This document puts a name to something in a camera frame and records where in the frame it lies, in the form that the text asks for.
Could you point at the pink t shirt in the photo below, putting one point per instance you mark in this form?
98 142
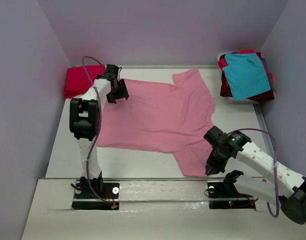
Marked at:
159 117

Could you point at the folded red t shirt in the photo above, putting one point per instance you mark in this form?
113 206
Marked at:
77 81

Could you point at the magenta t shirt in pile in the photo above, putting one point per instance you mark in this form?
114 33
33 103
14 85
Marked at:
222 61

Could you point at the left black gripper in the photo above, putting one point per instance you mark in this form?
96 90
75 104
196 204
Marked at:
122 88

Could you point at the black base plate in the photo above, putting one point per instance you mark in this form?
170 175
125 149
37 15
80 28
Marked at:
224 196
84 199

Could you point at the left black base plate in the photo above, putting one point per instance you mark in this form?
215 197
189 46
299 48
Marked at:
84 199

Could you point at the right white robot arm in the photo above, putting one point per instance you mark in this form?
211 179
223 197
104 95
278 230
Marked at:
280 185

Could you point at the teal t shirt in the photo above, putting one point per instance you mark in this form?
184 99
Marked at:
246 75

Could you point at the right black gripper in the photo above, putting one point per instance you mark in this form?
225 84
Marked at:
216 168

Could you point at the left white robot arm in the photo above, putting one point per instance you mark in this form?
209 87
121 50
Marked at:
85 121

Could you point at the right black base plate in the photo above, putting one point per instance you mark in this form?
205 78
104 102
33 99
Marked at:
224 196

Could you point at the dark maroon t shirt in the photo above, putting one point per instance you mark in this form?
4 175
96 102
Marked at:
225 91

